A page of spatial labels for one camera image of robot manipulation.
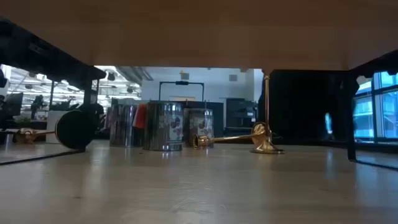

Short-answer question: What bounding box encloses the black window frame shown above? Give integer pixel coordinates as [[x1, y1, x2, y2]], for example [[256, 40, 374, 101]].
[[354, 49, 398, 142]]

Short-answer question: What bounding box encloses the black gantry frame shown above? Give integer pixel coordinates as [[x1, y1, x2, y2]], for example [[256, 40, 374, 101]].
[[159, 80, 205, 102]]

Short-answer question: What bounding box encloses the dark computer monitor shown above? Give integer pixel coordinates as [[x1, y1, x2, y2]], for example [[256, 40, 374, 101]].
[[0, 92, 24, 121]]

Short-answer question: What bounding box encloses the wooden riser with black legs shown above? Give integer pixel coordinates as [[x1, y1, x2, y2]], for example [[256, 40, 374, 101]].
[[0, 0, 398, 171]]

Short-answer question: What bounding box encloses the black equipment cabinet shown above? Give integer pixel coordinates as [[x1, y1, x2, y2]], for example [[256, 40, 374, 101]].
[[226, 98, 259, 137]]

